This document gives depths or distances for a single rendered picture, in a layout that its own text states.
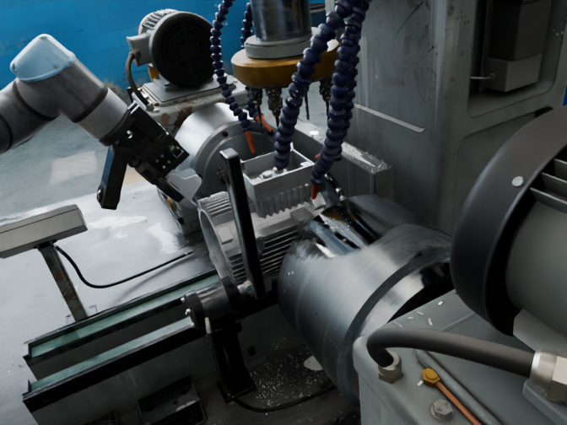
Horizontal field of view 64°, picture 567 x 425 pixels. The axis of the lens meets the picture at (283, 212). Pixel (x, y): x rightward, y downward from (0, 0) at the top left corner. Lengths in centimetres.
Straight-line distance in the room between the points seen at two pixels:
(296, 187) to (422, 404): 49
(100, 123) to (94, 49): 551
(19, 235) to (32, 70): 40
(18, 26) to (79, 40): 63
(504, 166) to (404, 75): 53
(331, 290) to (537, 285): 28
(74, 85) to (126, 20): 549
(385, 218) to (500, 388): 27
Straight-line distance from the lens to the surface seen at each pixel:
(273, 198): 79
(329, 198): 91
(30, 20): 627
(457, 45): 75
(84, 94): 73
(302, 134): 95
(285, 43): 72
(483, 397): 40
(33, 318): 125
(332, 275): 56
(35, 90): 75
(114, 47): 624
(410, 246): 55
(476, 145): 87
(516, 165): 33
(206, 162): 101
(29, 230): 102
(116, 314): 95
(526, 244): 34
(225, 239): 76
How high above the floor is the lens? 149
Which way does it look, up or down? 31 degrees down
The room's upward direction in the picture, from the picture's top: 9 degrees counter-clockwise
